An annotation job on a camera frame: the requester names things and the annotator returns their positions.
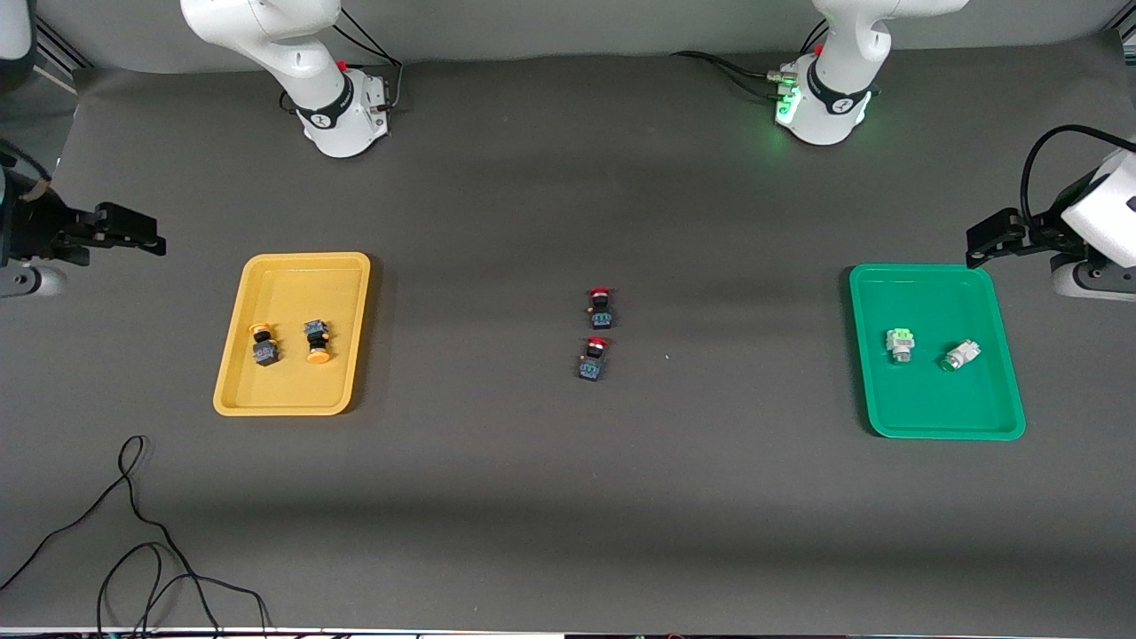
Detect green plastic tray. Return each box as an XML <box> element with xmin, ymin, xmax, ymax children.
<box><xmin>849</xmin><ymin>264</ymin><xmax>1027</xmax><ymax>441</ymax></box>

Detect yellow plastic tray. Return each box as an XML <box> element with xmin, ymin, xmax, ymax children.
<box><xmin>213</xmin><ymin>252</ymin><xmax>372</xmax><ymax>417</ymax></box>

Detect dark grey table cloth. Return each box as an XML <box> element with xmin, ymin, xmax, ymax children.
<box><xmin>0</xmin><ymin>35</ymin><xmax>1136</xmax><ymax>633</ymax></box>

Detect aluminium frame rail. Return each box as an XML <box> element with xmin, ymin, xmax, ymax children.
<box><xmin>31</xmin><ymin>18</ymin><xmax>90</xmax><ymax>76</ymax></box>

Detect loose black cable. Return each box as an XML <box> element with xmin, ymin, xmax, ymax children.
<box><xmin>0</xmin><ymin>435</ymin><xmax>272</xmax><ymax>639</ymax></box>

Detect black right arm base cables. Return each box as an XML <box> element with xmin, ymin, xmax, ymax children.
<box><xmin>333</xmin><ymin>4</ymin><xmax>405</xmax><ymax>112</ymax></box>

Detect black arm base cables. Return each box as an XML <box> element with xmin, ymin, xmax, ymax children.
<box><xmin>672</xmin><ymin>22</ymin><xmax>831</xmax><ymax>99</ymax></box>
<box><xmin>333</xmin><ymin>4</ymin><xmax>405</xmax><ymax>112</ymax></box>

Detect black left arm base cables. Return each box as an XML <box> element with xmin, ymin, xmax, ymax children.
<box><xmin>672</xmin><ymin>22</ymin><xmax>831</xmax><ymax>99</ymax></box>

